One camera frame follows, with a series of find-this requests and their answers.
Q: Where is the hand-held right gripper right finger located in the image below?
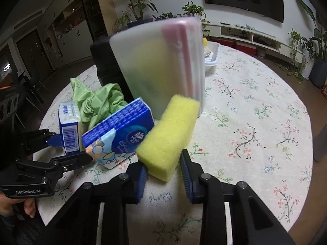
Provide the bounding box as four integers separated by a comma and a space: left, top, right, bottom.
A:
180, 149, 294, 245

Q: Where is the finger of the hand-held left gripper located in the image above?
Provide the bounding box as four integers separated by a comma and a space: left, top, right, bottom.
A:
51, 152, 93, 172
19, 129, 64, 154

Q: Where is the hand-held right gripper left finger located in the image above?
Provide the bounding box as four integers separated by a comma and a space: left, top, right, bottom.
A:
43, 163, 148, 245

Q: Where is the blue tissue pack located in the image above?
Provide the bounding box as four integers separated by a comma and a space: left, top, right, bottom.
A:
81, 97, 155, 170
58, 101, 85, 156

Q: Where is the white plastic tray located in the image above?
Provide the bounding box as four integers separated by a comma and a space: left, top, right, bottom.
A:
203, 41, 221, 75

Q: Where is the person's left hand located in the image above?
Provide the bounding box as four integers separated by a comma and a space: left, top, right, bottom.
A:
0, 196, 37, 218

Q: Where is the person's dark clothing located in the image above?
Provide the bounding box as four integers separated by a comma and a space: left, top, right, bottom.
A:
0, 214, 52, 245

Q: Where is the green cloth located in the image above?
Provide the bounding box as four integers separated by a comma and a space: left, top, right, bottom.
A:
70, 77, 129, 130

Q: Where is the dark chair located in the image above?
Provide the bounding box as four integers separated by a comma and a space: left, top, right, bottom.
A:
15, 74, 49, 130

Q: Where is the brown door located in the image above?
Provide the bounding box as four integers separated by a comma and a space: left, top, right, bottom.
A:
15, 28, 55, 79

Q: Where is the black cylindrical container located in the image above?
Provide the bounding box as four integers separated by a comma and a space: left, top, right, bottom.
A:
89, 37, 134, 100

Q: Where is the translucent plastic box pink lid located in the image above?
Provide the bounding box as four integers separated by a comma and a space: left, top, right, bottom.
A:
109, 17, 205, 120

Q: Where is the small spider plant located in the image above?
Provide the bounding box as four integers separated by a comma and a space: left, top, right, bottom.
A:
112, 10, 131, 32

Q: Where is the dark display shelf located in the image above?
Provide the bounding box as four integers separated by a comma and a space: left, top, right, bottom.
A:
78, 0, 106, 40

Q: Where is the white television console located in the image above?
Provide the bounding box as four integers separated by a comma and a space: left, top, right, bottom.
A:
204, 22, 292, 62

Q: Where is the trailing leafy potted plant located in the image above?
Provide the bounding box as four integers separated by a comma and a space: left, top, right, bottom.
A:
182, 1, 211, 42

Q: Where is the large-leaf potted plant dark pot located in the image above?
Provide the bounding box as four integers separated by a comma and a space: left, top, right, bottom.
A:
295, 0, 327, 87

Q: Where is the thin potted plant white pot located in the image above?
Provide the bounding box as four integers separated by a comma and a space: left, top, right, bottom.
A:
289, 29, 311, 67

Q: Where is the white wall cabinet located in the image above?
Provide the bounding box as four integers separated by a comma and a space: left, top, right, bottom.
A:
45, 0, 92, 64

